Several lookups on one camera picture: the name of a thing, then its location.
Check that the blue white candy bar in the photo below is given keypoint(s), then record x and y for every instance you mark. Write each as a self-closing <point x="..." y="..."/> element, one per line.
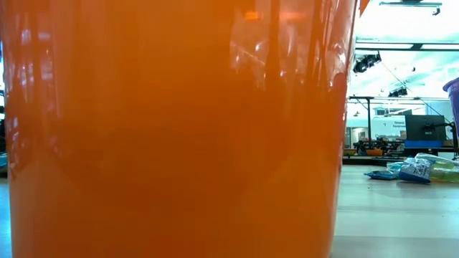
<point x="382" y="175"/>
<point x="416" y="170"/>

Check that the purple plastic basket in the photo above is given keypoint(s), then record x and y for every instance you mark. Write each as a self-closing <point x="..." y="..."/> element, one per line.
<point x="454" y="100"/>

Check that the orange plastic basket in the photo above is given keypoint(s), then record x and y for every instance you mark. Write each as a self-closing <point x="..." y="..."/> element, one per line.
<point x="179" y="143"/>

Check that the black pole stand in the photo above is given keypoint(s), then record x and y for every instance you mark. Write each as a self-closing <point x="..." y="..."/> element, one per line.
<point x="369" y="122"/>

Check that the orange bowl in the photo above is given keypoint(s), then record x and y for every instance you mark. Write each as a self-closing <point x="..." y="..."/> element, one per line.
<point x="374" y="152"/>

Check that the black ceiling spotlight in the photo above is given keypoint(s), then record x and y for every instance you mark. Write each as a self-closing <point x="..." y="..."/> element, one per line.
<point x="365" y="63"/>
<point x="398" y="92"/>

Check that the cluttered robot workstation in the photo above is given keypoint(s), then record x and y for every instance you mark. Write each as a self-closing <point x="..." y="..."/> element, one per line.
<point x="380" y="146"/>

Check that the white sign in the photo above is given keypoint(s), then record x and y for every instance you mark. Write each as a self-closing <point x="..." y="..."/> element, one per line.
<point x="389" y="125"/>

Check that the black monitor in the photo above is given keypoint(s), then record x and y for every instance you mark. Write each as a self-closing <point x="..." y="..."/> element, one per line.
<point x="423" y="127"/>

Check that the ceiling light fixture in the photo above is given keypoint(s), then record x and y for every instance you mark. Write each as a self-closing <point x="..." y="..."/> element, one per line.
<point x="412" y="3"/>

